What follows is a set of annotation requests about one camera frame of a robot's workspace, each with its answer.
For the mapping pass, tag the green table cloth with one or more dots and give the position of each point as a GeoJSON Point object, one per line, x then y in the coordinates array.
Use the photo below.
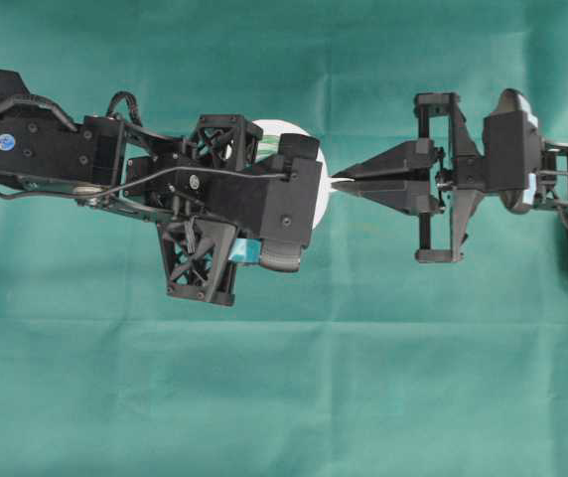
{"type": "Point", "coordinates": [362, 363]}

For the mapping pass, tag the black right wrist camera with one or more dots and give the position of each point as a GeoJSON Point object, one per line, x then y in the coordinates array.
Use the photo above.
{"type": "Point", "coordinates": [513, 151]}

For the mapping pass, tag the white duct tape roll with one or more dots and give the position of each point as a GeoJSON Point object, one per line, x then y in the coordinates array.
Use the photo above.
{"type": "Point", "coordinates": [273, 130]}

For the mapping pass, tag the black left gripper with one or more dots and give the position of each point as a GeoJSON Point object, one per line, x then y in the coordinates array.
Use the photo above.
{"type": "Point", "coordinates": [199, 252]}

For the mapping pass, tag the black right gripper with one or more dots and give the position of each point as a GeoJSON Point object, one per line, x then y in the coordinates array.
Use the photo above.
{"type": "Point", "coordinates": [460, 176]}

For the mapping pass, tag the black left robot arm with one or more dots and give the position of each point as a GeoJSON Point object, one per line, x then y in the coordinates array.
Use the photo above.
{"type": "Point", "coordinates": [44, 152]}

